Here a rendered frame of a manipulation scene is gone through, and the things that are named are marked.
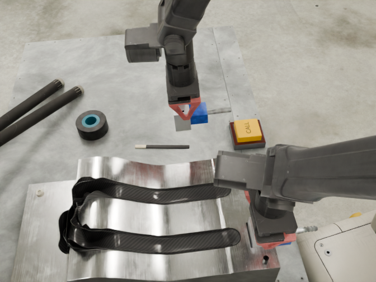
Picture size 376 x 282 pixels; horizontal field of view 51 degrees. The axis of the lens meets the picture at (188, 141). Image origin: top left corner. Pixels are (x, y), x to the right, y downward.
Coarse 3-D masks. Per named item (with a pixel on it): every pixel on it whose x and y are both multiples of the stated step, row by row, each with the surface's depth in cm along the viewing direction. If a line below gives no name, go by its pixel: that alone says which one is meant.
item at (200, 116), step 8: (200, 104) 91; (184, 112) 87; (200, 112) 89; (208, 112) 90; (216, 112) 90; (224, 112) 91; (176, 120) 88; (184, 120) 89; (192, 120) 89; (200, 120) 90; (176, 128) 90; (184, 128) 91
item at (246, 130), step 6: (240, 120) 102; (246, 120) 102; (252, 120) 102; (234, 126) 102; (240, 126) 101; (246, 126) 100; (252, 126) 100; (258, 126) 100; (240, 132) 99; (246, 132) 99; (252, 132) 99; (258, 132) 99; (240, 138) 98; (246, 138) 99; (252, 138) 99; (258, 138) 99
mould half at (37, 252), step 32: (96, 160) 83; (128, 160) 85; (32, 192) 87; (64, 192) 87; (32, 224) 82; (96, 224) 73; (128, 224) 75; (160, 224) 78; (192, 224) 78; (224, 224) 77; (32, 256) 77; (64, 256) 77; (96, 256) 69; (128, 256) 71; (160, 256) 74; (192, 256) 74; (224, 256) 73; (256, 256) 73
